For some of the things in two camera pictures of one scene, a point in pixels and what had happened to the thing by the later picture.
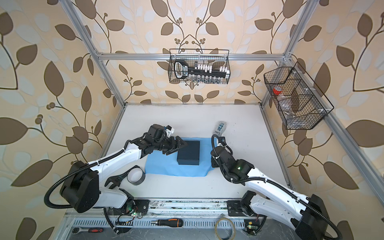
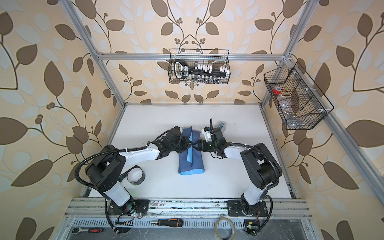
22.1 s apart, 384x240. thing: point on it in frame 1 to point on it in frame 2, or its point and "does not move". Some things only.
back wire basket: [209, 66] does not move
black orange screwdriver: [173, 222] does not move
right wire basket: [300, 103] does not move
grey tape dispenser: [219, 128] does not move
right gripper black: [213, 163] to [201, 146]
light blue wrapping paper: [157, 163] to [190, 161]
